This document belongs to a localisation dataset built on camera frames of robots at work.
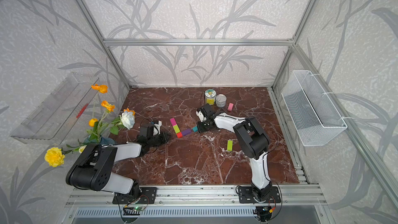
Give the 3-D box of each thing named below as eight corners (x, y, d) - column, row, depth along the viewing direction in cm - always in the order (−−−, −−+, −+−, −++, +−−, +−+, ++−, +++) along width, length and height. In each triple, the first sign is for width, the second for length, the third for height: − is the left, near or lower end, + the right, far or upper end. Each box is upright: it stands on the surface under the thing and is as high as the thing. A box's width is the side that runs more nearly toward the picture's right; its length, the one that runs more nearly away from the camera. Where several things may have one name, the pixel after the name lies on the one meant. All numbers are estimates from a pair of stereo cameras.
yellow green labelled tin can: (204, 104, 112) (203, 96, 106) (206, 95, 117) (206, 88, 111) (214, 105, 111) (214, 98, 105) (216, 97, 116) (216, 89, 110)
